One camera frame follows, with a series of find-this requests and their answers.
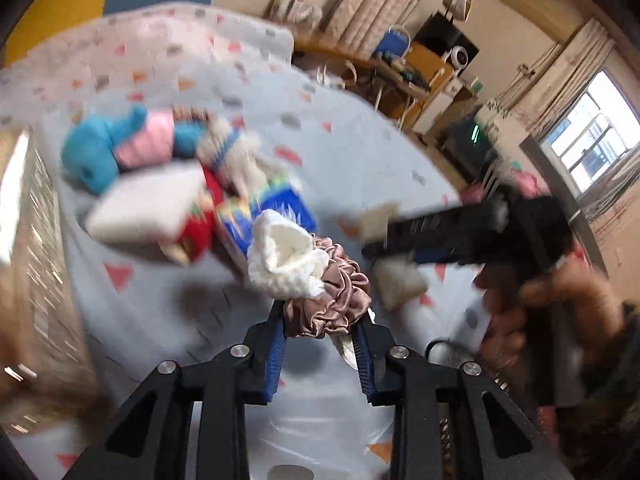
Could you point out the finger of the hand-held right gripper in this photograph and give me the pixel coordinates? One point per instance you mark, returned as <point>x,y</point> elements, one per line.
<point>425,254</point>
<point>445,222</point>

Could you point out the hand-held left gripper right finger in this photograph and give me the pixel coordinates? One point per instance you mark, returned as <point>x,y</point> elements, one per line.
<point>362,360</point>

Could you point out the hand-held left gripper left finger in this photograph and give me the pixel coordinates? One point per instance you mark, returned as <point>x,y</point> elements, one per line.
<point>274,360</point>

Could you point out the beige cloth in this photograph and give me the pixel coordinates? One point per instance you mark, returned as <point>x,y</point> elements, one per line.
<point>400,282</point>

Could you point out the brown satin scrunchie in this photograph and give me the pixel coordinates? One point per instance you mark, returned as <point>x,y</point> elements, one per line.
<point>330,300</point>

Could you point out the white knitted sock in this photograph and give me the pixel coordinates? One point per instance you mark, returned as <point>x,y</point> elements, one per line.
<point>280,250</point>

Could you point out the red christmas stocking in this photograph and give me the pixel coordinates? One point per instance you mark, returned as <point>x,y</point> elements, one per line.
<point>205,230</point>

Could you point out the gold glitter storage box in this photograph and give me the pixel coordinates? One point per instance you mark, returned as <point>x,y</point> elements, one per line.
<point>40,260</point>

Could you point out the person's right forearm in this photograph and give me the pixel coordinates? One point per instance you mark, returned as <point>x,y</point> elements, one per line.
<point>610,390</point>

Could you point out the person's right hand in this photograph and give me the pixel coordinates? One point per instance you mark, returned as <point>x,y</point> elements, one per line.
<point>575,285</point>

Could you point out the red blanket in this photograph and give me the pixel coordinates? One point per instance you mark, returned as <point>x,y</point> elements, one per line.
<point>522,180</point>

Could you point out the patterned bed sheet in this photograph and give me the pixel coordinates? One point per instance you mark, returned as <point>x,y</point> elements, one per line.
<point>350,170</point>

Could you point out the window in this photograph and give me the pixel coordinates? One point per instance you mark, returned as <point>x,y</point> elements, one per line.
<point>595,130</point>

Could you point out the white cabinet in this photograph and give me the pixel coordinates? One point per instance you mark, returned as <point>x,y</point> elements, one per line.
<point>435,107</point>

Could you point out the blue printed packet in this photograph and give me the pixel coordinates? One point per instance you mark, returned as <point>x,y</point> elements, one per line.
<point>285,205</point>

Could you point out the beige patterned curtain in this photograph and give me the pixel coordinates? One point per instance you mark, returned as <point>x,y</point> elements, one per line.
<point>565,75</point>
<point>375,5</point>

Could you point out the wooden cabinet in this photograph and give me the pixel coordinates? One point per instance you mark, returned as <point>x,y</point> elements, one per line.
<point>422,62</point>

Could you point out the white fan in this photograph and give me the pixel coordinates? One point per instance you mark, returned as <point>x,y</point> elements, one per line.
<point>460,56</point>

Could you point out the blue chair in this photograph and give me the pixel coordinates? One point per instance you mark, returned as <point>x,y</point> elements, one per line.
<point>392,42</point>

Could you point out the black monitor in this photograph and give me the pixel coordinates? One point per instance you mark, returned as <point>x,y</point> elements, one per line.
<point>445,35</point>

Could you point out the wooden desk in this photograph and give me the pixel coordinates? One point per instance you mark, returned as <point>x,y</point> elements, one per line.
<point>350,55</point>

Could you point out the white folded cloth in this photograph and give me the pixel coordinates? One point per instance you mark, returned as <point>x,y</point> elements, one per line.
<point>145,205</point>

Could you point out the white work gloves blue band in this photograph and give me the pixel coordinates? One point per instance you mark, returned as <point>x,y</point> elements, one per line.
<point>240,160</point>

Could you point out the air conditioner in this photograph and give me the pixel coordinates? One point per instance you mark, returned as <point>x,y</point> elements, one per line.
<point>540,10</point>

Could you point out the white hanging bag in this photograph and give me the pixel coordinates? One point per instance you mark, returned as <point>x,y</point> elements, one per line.
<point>460,2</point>

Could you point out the plastic bags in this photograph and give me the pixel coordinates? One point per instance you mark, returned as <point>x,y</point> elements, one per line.
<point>292,7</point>

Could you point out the blue elephant plush toy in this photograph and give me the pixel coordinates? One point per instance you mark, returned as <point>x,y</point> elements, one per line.
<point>95,155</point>

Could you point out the patterned pillow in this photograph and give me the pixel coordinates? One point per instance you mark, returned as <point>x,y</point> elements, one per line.
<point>150,45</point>

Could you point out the yellow headboard panel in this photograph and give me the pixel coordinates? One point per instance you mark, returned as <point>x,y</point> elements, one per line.
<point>55,0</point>

